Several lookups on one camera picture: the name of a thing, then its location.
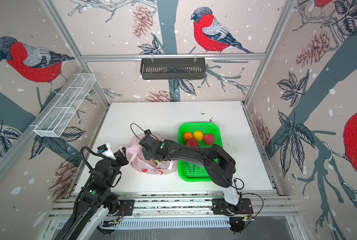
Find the aluminium mounting rail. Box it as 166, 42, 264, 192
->
47, 191, 299, 218

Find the pink plastic bag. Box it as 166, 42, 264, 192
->
125, 137, 177, 175

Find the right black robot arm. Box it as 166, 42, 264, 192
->
138, 134, 240, 206

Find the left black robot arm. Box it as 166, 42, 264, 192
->
55, 145, 128, 240

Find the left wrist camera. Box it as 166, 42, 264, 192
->
97, 143, 115, 161

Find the orange fruit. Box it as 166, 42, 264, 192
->
183, 132, 193, 143

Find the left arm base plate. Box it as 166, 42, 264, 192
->
91, 199, 135, 217

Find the green plastic basket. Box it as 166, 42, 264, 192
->
177, 123, 223, 182

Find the red round lychee fruit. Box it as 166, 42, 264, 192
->
203, 134, 214, 146

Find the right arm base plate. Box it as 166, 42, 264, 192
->
211, 198, 254, 217

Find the red dragon fruit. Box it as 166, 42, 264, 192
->
186, 138, 199, 148

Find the black hanging wire basket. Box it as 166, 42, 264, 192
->
140, 58, 206, 80

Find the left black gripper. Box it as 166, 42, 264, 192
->
105, 146, 128, 187

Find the yellow lemon fruit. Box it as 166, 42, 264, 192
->
193, 131, 204, 142

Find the white mesh wall shelf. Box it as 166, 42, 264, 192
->
34, 73, 96, 138

